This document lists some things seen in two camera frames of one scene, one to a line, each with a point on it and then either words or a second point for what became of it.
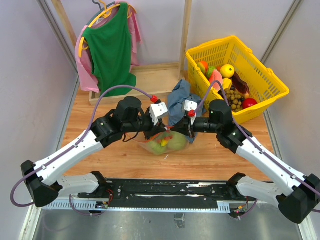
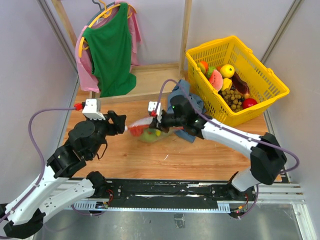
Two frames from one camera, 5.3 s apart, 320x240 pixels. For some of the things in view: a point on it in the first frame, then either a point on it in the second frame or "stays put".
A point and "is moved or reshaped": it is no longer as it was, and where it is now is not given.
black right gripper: x=184 y=126 to x=154 y=124
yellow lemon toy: x=227 y=71 stays put
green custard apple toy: x=210 y=71 stays put
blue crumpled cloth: x=177 y=97 stays put
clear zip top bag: x=170 y=142 is moved or reshaped
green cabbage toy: x=157 y=148 is moved or reshaped
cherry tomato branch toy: x=167 y=138 is moved or reshaped
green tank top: x=110 y=44 stays put
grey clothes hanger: x=101 y=10 stays put
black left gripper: x=153 y=129 to x=118 y=126
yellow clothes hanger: x=107 y=12 stays put
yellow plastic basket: x=264 y=84 stays put
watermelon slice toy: x=216 y=76 stays put
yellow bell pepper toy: x=227 y=83 stays put
